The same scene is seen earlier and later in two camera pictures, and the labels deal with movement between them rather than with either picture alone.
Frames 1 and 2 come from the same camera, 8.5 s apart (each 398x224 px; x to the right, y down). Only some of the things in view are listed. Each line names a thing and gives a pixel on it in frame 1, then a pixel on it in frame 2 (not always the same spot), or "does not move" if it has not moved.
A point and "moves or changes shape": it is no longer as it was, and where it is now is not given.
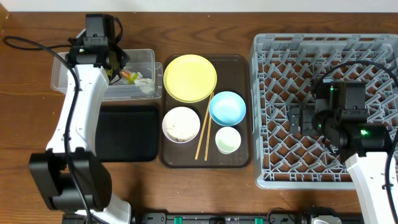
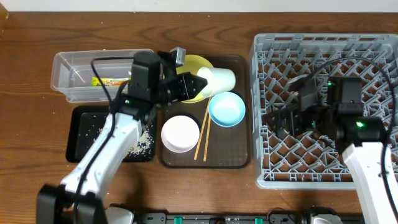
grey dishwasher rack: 284,70 does not move
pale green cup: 227,140 -> 219,80
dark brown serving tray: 216,132 does not move
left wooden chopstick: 203,126 does not move
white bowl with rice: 181,125 moves or changes shape
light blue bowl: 227,108 does not move
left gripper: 124,59 -> 186,81
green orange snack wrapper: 129,76 moves or changes shape
